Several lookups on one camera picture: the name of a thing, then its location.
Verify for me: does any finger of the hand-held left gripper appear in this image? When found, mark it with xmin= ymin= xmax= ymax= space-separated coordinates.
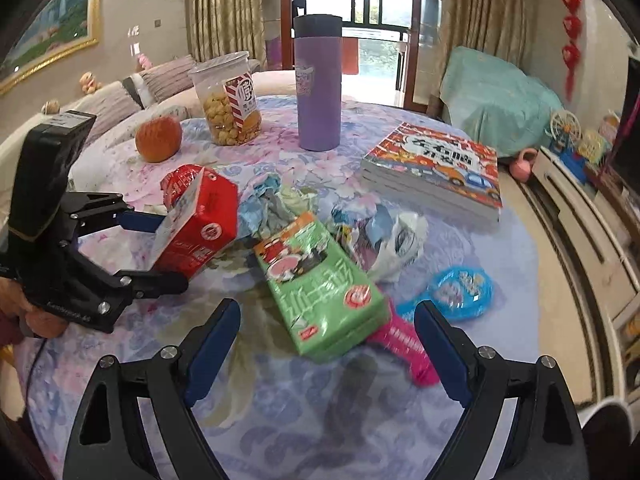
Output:
xmin=62 ymin=192 xmax=161 ymax=233
xmin=75 ymin=250 xmax=189 ymax=300

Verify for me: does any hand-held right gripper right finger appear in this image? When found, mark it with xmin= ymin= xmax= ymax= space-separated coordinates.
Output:
xmin=414 ymin=300 xmax=588 ymax=480

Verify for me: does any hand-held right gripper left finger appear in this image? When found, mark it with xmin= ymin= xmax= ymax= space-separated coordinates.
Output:
xmin=62 ymin=297 xmax=242 ymax=480

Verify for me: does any pink packet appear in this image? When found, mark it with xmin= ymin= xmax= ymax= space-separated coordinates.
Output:
xmin=367 ymin=312 xmax=441 ymax=388

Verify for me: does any red white carton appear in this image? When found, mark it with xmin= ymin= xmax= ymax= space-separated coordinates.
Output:
xmin=150 ymin=166 xmax=240 ymax=281

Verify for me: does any white plastic bag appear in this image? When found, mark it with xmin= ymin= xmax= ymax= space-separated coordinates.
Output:
xmin=367 ymin=210 xmax=430 ymax=283

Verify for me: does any pale blue wrapper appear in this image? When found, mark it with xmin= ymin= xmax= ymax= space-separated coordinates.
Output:
xmin=237 ymin=172 xmax=321 ymax=241

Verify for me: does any green snack packet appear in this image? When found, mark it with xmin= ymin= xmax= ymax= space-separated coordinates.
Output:
xmin=252 ymin=211 xmax=392 ymax=363

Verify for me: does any white round bin black liner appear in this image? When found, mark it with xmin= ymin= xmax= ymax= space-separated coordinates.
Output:
xmin=577 ymin=397 xmax=640 ymax=480

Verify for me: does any person's left forearm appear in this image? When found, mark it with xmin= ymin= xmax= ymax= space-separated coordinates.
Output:
xmin=0 ymin=310 xmax=31 ymax=361

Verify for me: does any person's left hand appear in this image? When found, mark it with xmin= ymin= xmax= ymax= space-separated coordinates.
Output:
xmin=0 ymin=280 xmax=68 ymax=341

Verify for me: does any blue round blister packet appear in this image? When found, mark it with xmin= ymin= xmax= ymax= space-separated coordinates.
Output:
xmin=425 ymin=266 xmax=496 ymax=322

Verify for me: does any red apple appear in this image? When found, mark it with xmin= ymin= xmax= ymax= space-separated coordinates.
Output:
xmin=135 ymin=116 xmax=183 ymax=163

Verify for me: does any pink striped cushion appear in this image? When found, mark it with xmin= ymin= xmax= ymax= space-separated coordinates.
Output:
xmin=75 ymin=80 xmax=143 ymax=136
xmin=137 ymin=55 xmax=198 ymax=103

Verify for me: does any beige sofa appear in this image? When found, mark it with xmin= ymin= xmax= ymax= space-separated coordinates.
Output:
xmin=0 ymin=55 xmax=301 ymax=181

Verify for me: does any clear jar of snack balls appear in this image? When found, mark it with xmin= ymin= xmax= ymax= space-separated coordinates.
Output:
xmin=187 ymin=52 xmax=263 ymax=147

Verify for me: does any gold framed landscape painting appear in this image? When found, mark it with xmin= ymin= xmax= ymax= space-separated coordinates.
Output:
xmin=0 ymin=0 xmax=106 ymax=96

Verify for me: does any stack of picture books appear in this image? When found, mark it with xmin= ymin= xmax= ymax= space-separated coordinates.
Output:
xmin=360 ymin=122 xmax=503 ymax=223

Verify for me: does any white television cabinet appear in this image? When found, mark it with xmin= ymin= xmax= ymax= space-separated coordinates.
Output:
xmin=530 ymin=147 xmax=640 ymax=411

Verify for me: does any pink kettlebell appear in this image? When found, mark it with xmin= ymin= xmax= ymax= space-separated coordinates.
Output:
xmin=510 ymin=147 xmax=540 ymax=183

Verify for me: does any purple thermos bottle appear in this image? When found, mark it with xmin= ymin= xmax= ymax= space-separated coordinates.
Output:
xmin=292 ymin=14 xmax=343 ymax=152

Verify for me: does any golden curtain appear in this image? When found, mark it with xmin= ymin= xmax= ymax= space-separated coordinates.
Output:
xmin=440 ymin=0 xmax=531 ymax=61
xmin=187 ymin=0 xmax=268 ymax=63

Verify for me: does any blue toy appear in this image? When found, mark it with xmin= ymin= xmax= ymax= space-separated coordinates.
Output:
xmin=550 ymin=142 xmax=593 ymax=183

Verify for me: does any teal furniture cover cloth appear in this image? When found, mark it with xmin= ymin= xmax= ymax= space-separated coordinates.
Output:
xmin=440 ymin=46 xmax=566 ymax=158

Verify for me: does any ferris wheel toy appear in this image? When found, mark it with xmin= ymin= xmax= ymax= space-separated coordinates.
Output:
xmin=545 ymin=110 xmax=583 ymax=153

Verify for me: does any pastel toy house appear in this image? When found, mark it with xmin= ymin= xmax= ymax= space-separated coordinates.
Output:
xmin=580 ymin=110 xmax=623 ymax=163

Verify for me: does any black television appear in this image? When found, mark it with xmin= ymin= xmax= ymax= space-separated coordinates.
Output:
xmin=607 ymin=55 xmax=640 ymax=226

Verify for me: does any wooden balcony door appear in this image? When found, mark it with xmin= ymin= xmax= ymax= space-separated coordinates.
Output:
xmin=277 ymin=0 xmax=446 ymax=106

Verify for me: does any red hanging heart decoration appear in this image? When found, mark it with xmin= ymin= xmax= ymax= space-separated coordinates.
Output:
xmin=557 ymin=0 xmax=583 ymax=96

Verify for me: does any black cable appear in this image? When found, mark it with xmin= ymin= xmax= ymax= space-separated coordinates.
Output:
xmin=20 ymin=332 xmax=48 ymax=411

